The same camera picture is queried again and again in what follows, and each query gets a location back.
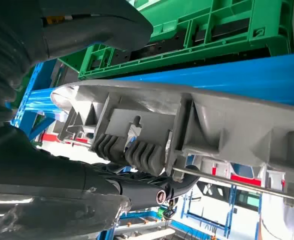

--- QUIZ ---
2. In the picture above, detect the red barrier belt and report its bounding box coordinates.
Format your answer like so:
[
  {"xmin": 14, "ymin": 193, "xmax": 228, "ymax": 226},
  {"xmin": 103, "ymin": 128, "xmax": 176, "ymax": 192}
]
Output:
[{"xmin": 41, "ymin": 132, "xmax": 285, "ymax": 190}]

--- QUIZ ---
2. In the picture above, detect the person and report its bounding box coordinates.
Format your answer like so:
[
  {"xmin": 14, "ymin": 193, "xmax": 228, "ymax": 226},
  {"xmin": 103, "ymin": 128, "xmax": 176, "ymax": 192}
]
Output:
[{"xmin": 258, "ymin": 193, "xmax": 294, "ymax": 240}]

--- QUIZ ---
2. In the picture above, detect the blue metal shelf rack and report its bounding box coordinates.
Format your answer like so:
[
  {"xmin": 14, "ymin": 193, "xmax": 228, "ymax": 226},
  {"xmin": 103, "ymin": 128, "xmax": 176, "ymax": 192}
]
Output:
[{"xmin": 5, "ymin": 52, "xmax": 294, "ymax": 240}]

